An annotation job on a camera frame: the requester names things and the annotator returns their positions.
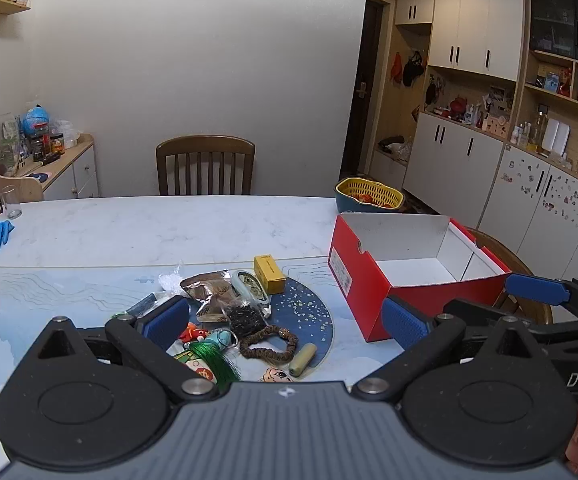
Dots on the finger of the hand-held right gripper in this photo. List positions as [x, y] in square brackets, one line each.
[474, 310]
[534, 288]

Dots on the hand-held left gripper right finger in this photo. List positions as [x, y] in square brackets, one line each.
[404, 321]

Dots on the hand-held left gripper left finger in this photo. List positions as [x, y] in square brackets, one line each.
[169, 317]

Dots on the clear plastic packet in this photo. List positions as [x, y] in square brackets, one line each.
[144, 304]

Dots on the clear plastic wrap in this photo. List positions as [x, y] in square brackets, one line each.
[171, 280]

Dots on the brown foil snack packet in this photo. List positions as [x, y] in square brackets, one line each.
[209, 292]

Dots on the red shoe box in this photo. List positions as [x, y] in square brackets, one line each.
[359, 290]

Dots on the sachet with green tassel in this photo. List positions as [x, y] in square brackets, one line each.
[214, 365]

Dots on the clear bag of dark beads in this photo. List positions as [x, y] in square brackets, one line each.
[244, 317]

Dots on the pale green oval case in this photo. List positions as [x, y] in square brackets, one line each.
[249, 287]

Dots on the small yellow box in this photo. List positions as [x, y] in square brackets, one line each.
[269, 275]

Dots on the olive green cylinder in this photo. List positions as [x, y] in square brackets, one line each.
[302, 360]

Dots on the cartoon face pendant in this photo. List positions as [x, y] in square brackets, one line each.
[276, 375]

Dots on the brown wooden chair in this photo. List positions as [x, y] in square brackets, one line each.
[204, 142]
[499, 252]

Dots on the white stickered cabinet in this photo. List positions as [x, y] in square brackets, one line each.
[519, 200]

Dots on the dark blue speckled placemat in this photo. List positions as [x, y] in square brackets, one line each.
[309, 320]

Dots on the light blue printed table mat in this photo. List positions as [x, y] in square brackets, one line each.
[69, 290]

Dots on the yellow strainer basket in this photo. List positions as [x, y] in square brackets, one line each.
[389, 195]

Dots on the pile of strawberries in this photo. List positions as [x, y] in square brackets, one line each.
[369, 199]

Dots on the white base cabinet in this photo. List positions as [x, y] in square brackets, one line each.
[449, 170]

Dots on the low white bench cabinet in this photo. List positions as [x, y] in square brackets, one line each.
[386, 172]

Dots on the white rounded container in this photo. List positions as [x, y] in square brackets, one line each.
[562, 138]
[549, 136]

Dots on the yellow oil bottle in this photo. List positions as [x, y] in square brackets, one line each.
[536, 135]

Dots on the wooden box with holes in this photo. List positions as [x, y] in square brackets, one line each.
[494, 127]

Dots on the white side cabinet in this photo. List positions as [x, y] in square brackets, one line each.
[81, 170]

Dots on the black pouch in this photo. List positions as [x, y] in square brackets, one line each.
[391, 141]

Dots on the clear drinking glass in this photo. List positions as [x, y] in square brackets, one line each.
[11, 202]

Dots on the photo cards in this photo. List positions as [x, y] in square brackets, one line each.
[500, 96]

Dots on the red toy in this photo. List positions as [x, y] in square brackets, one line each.
[458, 107]

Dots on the light wooden chair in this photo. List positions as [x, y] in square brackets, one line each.
[19, 187]

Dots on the dark jar with orange label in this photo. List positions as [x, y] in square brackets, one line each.
[57, 144]

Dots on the light blue box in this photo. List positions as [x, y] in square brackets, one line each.
[551, 81]

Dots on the red figurine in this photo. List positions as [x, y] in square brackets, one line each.
[564, 82]

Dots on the dark hanging bag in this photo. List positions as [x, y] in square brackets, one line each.
[432, 94]

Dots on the red cap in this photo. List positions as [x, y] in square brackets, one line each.
[396, 67]

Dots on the dark door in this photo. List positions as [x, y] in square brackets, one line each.
[364, 50]

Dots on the white upper wall cabinet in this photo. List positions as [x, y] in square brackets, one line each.
[469, 20]

